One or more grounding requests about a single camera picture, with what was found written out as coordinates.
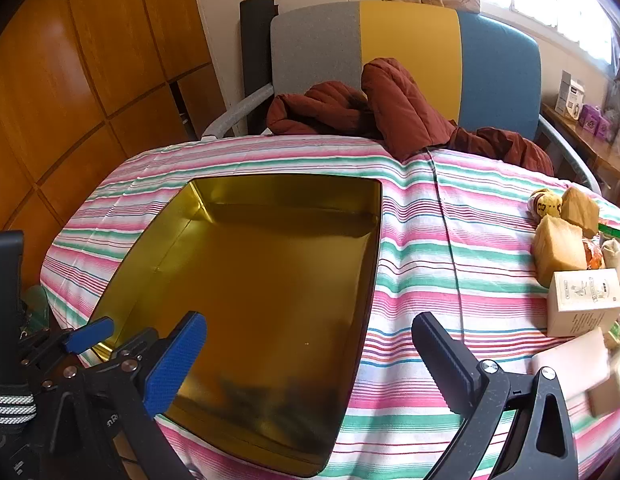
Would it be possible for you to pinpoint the small tan box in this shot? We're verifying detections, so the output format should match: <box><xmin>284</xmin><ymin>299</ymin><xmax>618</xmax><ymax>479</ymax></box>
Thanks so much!
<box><xmin>587</xmin><ymin>355</ymin><xmax>620</xmax><ymax>418</ymax></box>

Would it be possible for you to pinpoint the plain white carton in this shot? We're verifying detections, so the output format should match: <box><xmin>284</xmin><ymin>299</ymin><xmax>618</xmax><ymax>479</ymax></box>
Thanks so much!
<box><xmin>557</xmin><ymin>71</ymin><xmax>573</xmax><ymax>111</ymax></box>

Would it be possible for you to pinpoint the grey yellow blue chair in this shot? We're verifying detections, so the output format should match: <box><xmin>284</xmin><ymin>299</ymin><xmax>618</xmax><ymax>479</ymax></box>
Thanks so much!
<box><xmin>202</xmin><ymin>0</ymin><xmax>603</xmax><ymax>196</ymax></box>

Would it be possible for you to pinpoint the pale green object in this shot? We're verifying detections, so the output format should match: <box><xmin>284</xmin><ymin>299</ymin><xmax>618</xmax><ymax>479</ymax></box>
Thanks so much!
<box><xmin>26</xmin><ymin>284</ymin><xmax>51</xmax><ymax>331</ymax></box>

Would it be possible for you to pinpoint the purple box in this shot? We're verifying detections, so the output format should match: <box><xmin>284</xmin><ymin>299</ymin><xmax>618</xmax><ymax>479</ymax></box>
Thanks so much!
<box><xmin>592</xmin><ymin>110</ymin><xmax>616</xmax><ymax>142</ymax></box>
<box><xmin>578</xmin><ymin>104</ymin><xmax>603</xmax><ymax>133</ymax></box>

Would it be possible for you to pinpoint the wooden wardrobe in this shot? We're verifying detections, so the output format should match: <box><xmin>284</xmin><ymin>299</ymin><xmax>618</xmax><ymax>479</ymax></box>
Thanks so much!
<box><xmin>0</xmin><ymin>0</ymin><xmax>228</xmax><ymax>281</ymax></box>

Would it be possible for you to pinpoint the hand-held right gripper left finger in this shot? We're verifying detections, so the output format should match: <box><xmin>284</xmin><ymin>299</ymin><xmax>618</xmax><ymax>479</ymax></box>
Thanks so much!
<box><xmin>40</xmin><ymin>310</ymin><xmax>209</xmax><ymax>480</ymax></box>

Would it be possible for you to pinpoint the white printed carton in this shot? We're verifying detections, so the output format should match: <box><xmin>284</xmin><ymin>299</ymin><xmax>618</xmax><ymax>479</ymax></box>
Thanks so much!
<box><xmin>546</xmin><ymin>268</ymin><xmax>620</xmax><ymax>339</ymax></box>

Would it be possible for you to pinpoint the black upright pole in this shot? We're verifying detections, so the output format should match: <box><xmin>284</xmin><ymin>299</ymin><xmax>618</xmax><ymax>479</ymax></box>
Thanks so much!
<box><xmin>240</xmin><ymin>0</ymin><xmax>279</xmax><ymax>136</ymax></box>

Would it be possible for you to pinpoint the black cable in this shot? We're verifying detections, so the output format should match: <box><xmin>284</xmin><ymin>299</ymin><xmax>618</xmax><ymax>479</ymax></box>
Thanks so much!
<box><xmin>426</xmin><ymin>146</ymin><xmax>468</xmax><ymax>343</ymax></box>

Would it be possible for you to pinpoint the striped tablecloth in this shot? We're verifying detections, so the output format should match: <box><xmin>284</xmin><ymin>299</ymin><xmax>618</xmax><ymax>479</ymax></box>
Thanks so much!
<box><xmin>40</xmin><ymin>134</ymin><xmax>620</xmax><ymax>480</ymax></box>

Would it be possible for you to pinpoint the rust brown padded jacket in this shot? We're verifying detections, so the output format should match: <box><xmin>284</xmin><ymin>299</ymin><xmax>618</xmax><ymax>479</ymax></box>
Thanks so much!
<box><xmin>266</xmin><ymin>57</ymin><xmax>555</xmax><ymax>177</ymax></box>

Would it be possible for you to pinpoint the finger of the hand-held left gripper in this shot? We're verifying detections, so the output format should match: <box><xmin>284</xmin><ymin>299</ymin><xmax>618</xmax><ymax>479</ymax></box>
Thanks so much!
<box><xmin>20</xmin><ymin>316</ymin><xmax>115</xmax><ymax>361</ymax></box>

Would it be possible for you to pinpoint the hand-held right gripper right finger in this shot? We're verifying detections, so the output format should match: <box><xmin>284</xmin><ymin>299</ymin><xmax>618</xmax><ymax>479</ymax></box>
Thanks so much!
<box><xmin>411</xmin><ymin>311</ymin><xmax>580</xmax><ymax>480</ymax></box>

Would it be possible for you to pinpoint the gold-lined dark red tin box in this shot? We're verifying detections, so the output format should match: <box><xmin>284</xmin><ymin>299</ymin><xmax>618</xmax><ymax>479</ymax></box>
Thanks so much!
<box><xmin>87</xmin><ymin>175</ymin><xmax>383</xmax><ymax>478</ymax></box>

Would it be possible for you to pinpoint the orange mandarin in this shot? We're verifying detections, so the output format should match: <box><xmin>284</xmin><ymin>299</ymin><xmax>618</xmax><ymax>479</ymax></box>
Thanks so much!
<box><xmin>581</xmin><ymin>239</ymin><xmax>605</xmax><ymax>272</ymax></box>

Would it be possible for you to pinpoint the white carton with picture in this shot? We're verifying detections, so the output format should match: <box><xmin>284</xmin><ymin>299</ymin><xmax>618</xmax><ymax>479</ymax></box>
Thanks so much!
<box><xmin>565</xmin><ymin>81</ymin><xmax>587</xmax><ymax>117</ymax></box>

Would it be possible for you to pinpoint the tan block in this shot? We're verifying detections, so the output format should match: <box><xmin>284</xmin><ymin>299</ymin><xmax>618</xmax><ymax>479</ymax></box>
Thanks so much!
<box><xmin>561</xmin><ymin>186</ymin><xmax>602</xmax><ymax>239</ymax></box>
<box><xmin>533</xmin><ymin>216</ymin><xmax>589</xmax><ymax>288</ymax></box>

